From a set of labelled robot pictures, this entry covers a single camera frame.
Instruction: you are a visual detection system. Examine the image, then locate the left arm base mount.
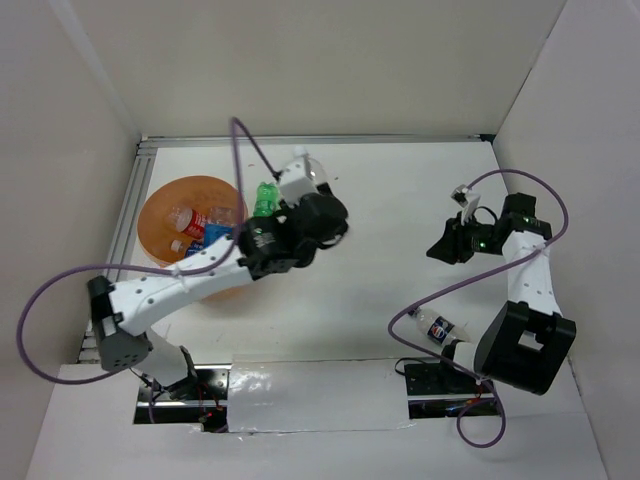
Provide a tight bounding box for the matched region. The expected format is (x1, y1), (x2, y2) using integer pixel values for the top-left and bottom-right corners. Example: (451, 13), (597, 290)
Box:
(133, 364), (231, 433)

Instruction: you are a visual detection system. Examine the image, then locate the aluminium frame rail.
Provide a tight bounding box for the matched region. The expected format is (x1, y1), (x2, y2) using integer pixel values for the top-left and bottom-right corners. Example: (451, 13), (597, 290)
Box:
(79, 133), (496, 364)

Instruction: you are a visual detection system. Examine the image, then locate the white taped cover plate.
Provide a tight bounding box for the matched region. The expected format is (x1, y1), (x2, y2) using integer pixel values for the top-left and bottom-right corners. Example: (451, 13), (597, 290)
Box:
(227, 357), (412, 434)

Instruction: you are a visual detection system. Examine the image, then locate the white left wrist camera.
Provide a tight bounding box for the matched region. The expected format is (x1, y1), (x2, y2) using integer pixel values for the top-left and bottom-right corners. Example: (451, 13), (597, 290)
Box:
(278, 158), (317, 206)

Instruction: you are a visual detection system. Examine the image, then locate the orange plastic bin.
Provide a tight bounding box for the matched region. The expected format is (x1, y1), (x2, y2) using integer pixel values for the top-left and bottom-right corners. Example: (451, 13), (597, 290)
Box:
(137, 174), (261, 303)

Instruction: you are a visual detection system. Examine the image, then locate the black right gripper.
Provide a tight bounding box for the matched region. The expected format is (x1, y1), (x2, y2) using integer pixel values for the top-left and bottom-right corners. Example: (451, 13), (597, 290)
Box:
(426, 210), (504, 265)

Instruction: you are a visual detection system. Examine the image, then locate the clear white cap bottle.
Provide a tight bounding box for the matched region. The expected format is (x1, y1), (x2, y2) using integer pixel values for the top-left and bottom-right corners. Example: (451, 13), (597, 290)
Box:
(294, 146), (328, 188)

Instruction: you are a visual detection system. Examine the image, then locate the blue label blue cap bottle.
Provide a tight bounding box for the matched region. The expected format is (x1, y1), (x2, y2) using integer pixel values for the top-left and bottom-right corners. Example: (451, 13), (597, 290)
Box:
(170, 240), (203, 258)

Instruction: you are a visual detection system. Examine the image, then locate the red label red cap bottle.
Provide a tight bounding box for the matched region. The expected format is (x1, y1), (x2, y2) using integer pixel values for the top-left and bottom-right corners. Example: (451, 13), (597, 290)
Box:
(164, 204), (208, 241)

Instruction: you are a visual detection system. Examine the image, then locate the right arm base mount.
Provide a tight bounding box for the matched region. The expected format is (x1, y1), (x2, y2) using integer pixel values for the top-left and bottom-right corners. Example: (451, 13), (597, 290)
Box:
(394, 357), (499, 420)

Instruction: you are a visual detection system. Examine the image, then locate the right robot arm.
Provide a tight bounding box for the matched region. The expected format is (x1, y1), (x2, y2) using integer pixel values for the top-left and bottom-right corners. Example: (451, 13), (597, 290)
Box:
(427, 187), (576, 395)

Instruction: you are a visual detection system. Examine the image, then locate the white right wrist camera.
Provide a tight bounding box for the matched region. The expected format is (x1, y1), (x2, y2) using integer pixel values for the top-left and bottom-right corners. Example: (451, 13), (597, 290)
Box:
(451, 185), (481, 225)

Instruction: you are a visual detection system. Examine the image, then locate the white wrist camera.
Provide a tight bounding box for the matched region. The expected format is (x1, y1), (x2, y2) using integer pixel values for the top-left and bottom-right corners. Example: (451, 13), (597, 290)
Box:
(278, 158), (317, 206)
(451, 185), (481, 225)

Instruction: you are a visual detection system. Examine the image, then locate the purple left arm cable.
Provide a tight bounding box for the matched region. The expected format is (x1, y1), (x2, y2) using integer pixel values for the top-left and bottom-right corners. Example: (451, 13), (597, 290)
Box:
(16, 116), (281, 385)

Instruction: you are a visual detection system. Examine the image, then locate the green plastic bottle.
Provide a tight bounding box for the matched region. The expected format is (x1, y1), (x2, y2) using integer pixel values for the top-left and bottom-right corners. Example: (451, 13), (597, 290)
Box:
(253, 182), (279, 217)

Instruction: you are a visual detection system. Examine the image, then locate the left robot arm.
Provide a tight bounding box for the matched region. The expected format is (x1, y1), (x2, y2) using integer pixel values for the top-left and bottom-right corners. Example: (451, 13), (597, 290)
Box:
(87, 186), (348, 399)

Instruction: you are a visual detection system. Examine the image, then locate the pepsi bottle black cap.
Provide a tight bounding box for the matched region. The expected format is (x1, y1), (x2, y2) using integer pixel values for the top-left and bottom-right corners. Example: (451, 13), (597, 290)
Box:
(408, 307), (470, 348)

